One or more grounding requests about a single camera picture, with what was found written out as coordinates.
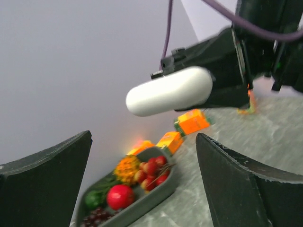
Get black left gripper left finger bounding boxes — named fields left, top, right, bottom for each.
left=0, top=131, right=92, bottom=227

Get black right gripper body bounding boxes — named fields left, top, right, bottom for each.
left=234, top=0, right=303, bottom=92

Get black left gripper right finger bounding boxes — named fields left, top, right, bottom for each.
left=196, top=133, right=303, bottom=227

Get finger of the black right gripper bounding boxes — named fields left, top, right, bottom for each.
left=151, top=27, right=250, bottom=111

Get white oval charging case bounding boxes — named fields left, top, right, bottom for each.
left=125, top=66, right=213, bottom=117

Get green pepper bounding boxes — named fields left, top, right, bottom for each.
left=85, top=191, right=105, bottom=210

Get orange striped sponge box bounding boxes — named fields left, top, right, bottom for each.
left=237, top=90, right=257, bottom=115

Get dark purple grapes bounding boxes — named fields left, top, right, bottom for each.
left=80, top=207, right=120, bottom=227

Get dark grey fruit tray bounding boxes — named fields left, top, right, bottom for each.
left=75, top=146, right=182, bottom=227

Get orange sponge box near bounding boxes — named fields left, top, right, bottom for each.
left=174, top=109, right=212, bottom=137

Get red pomegranate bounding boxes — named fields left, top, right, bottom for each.
left=107, top=184, right=135, bottom=210

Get orange box middle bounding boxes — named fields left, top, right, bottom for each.
left=156, top=131, right=183, bottom=156

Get orange pineapple toy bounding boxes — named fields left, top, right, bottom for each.
left=114, top=155, right=141, bottom=186

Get orange box back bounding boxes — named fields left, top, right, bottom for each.
left=127, top=140, right=155, bottom=156

